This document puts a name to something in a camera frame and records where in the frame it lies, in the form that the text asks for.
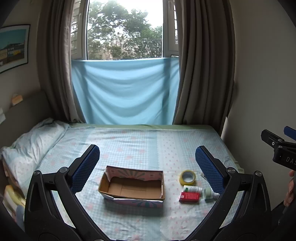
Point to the small white dropper bottle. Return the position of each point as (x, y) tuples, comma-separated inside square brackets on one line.
[(208, 193)]

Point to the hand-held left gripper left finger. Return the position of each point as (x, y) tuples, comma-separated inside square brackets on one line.
[(85, 169)]

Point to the grey-brown curtain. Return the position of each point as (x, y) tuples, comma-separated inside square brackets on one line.
[(57, 58), (203, 64)]

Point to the light green bed sheet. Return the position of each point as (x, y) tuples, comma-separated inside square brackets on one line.
[(138, 125)]

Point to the yellow cloth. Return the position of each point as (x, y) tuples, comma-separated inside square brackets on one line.
[(12, 199)]

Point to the white wall fixture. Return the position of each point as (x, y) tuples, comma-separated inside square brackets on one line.
[(1, 115)]

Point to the beige padded headboard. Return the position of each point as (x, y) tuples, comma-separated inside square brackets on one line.
[(30, 109)]

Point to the small orange item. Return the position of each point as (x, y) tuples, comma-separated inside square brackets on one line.
[(17, 99)]

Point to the light blue pillow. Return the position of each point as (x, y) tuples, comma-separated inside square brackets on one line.
[(30, 146)]

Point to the framed wall picture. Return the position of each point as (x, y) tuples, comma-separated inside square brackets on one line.
[(13, 48)]

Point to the small red box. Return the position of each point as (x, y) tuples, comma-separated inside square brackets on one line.
[(189, 197)]

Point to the white framed window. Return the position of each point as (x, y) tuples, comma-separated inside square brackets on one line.
[(170, 27)]

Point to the yellow tape roll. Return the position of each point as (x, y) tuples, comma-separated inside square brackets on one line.
[(187, 178)]

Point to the checkered pink-flowered bed sheet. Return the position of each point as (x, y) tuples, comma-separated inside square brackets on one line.
[(143, 148)]

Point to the person's right hand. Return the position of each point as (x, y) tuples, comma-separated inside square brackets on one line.
[(290, 192)]

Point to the white bottle green label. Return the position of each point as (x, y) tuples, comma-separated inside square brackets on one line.
[(193, 188)]

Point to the light blue hanging cloth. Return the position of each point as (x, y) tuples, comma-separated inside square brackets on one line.
[(124, 92)]

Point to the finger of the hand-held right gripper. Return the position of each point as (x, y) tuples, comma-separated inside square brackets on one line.
[(290, 132), (270, 137)]

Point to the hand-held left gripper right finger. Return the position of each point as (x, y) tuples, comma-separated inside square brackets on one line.
[(209, 169)]

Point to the cardboard box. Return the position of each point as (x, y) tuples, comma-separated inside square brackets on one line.
[(131, 187)]

